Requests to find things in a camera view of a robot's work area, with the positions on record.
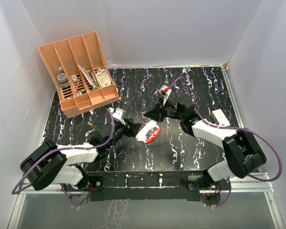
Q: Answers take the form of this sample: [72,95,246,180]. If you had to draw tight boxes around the peach desk organizer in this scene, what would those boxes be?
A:
[39,31,120,118]

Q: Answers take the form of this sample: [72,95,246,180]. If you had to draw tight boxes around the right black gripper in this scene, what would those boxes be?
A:
[144,97,184,123]

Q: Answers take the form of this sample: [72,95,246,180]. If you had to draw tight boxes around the red pencil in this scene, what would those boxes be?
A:
[74,76,82,95]

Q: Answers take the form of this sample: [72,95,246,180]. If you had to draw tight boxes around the small white eraser block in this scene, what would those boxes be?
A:
[71,74,78,83]

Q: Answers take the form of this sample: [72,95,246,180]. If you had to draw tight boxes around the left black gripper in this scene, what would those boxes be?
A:
[106,118,141,149]

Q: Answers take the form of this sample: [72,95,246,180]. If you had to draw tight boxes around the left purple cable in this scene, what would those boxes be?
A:
[12,107,116,208]

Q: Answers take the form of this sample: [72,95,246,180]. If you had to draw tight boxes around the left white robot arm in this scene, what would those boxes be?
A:
[20,119,143,191]

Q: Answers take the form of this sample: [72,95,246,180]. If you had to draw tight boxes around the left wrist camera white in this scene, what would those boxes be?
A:
[109,108,126,125]

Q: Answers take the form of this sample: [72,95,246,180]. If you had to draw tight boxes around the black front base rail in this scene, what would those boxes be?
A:
[88,171,203,201]

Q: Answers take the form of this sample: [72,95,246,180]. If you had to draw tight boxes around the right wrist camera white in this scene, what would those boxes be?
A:
[158,85,172,105]

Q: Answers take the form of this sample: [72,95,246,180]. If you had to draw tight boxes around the white paper card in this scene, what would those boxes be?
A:
[78,64,97,89]

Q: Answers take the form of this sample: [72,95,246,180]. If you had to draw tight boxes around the white box red label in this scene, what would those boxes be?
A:
[211,109,230,127]

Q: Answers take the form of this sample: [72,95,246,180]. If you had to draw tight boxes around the small grey jar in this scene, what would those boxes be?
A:
[57,73,70,88]

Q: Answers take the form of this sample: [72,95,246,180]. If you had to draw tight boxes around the white labelled packet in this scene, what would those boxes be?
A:
[96,68,112,87]

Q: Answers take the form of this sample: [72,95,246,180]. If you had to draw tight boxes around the steel key holder red handle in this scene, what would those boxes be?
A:
[135,120,160,144]

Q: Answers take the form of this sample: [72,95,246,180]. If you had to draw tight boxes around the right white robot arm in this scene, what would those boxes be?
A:
[144,95,266,189]

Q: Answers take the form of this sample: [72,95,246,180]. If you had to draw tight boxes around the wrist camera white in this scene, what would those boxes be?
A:
[109,108,126,125]
[158,85,172,105]

